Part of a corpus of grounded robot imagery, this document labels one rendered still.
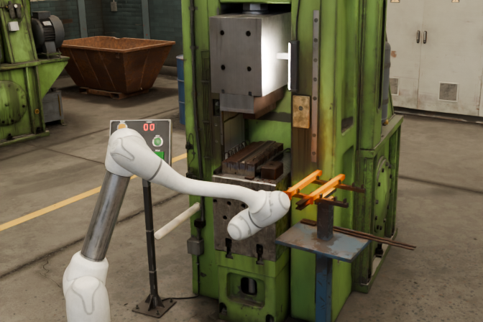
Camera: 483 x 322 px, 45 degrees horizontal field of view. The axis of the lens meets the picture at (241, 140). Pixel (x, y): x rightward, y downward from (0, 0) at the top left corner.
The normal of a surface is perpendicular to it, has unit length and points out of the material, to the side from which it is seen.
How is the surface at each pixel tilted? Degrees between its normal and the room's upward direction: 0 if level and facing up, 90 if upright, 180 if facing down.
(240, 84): 90
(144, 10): 90
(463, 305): 0
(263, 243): 90
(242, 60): 90
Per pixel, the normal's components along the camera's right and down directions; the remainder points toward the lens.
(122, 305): -0.02, -0.96
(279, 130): -0.43, 0.26
